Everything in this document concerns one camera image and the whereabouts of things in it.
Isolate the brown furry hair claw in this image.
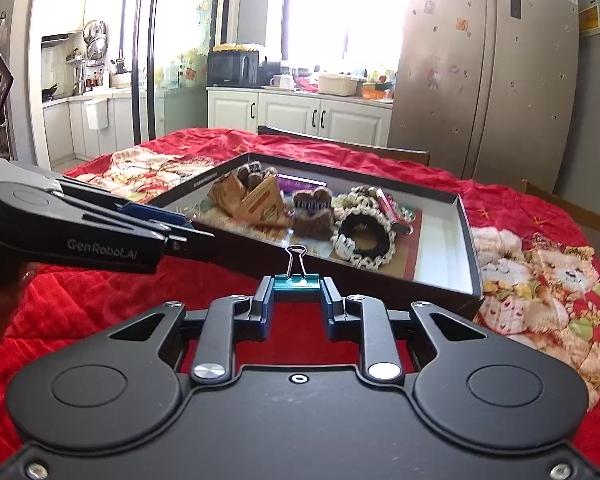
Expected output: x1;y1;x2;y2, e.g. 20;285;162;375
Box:
290;186;335;240

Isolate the red quilted bear blanket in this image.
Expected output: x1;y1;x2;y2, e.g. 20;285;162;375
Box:
0;129;584;463

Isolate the dark wooden chair back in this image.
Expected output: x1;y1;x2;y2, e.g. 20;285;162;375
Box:
257;126;430;167

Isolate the cream rectangular basin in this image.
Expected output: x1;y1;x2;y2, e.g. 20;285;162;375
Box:
318;74;358;96

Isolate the wooden chair back right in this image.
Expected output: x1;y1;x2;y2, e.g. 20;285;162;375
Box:
521;179;600;232

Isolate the brown cream lace scrunchie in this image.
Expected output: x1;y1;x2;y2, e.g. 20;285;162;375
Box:
332;186;379;220

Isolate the purple cylindrical lighter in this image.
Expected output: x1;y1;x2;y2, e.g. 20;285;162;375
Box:
276;174;327;194

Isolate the white kitchen cabinet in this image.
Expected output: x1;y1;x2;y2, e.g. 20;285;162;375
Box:
208;87;392;148

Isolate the tan paper pyramid packet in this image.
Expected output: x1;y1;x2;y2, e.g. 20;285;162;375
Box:
208;172;248;217

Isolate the black sliding door frame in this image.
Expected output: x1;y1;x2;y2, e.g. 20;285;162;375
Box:
119;0;158;145

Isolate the red patterned lighter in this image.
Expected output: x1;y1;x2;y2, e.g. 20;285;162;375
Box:
375;188;413;235

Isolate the dark brown furry hair clip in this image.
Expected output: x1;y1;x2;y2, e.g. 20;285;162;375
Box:
236;160;278;192

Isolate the black lace-trimmed scrunchie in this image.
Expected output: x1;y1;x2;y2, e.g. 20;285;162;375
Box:
330;205;396;271

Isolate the black shallow box tray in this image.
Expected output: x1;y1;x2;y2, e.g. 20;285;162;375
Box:
149;152;482;318

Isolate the beige double-door refrigerator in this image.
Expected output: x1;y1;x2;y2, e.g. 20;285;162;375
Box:
388;0;579;191

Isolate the black microwave oven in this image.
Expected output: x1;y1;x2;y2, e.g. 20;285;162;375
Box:
207;50;259;88

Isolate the teal binder clip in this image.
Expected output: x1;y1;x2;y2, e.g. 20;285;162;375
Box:
274;244;320;295

